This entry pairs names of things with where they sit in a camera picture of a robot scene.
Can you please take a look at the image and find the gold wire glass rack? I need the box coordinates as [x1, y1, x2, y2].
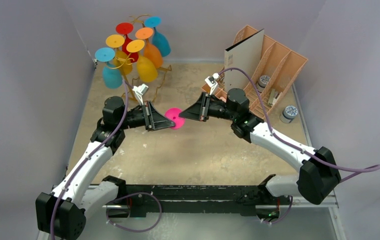
[100, 14, 172, 103]

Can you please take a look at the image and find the yellow wine glass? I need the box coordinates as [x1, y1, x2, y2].
[126, 39, 158, 83]
[105, 34, 132, 76]

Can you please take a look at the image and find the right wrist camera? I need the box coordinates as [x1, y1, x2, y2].
[205, 72, 220, 96]

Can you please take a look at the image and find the pink wine glass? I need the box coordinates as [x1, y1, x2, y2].
[165, 107, 185, 130]

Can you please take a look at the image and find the white binder folder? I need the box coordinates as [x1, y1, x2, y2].
[224, 25, 265, 91]

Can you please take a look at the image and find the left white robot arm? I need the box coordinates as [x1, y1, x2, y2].
[35, 96, 175, 240]

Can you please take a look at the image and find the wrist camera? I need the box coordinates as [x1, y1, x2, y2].
[205, 72, 220, 96]
[132, 83, 149, 106]

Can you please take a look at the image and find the rear yellow wine glass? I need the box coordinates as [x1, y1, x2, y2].
[105, 34, 132, 76]

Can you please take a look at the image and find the patterned tin in organizer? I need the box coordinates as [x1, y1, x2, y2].
[257, 75, 271, 89]

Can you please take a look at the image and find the grey tape roll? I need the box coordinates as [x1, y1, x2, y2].
[280, 105, 299, 124]

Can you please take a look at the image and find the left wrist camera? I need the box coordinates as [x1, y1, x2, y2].
[132, 83, 149, 106]

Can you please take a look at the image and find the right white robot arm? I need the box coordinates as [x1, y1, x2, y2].
[179, 88, 341, 205]

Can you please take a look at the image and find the blue wine glass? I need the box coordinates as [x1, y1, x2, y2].
[94, 47, 123, 89]
[144, 16, 171, 57]

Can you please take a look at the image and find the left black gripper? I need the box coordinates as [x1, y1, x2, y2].
[118, 101, 174, 132]

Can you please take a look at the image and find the red wine glass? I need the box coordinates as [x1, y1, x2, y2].
[116, 22, 139, 64]

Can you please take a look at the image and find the front yellow wine glass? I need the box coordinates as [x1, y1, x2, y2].
[126, 39, 158, 83]

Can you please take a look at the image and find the orange wine glass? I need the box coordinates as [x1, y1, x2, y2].
[135, 27, 163, 69]

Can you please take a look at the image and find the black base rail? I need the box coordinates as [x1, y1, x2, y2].
[111, 184, 290, 220]

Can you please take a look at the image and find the peach plastic file organizer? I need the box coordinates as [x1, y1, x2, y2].
[200, 24, 309, 120]

